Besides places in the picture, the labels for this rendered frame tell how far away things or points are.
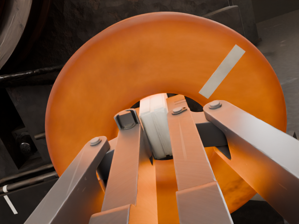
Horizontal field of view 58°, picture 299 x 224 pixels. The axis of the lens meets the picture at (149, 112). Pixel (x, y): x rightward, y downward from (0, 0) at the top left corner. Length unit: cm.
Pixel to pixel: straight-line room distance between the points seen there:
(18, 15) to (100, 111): 29
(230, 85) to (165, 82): 4
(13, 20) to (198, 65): 33
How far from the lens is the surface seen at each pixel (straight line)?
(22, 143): 62
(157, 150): 15
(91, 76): 16
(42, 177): 51
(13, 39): 44
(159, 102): 15
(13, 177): 61
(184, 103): 16
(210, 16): 50
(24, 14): 43
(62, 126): 17
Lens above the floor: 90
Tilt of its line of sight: 18 degrees down
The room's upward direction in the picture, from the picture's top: 20 degrees counter-clockwise
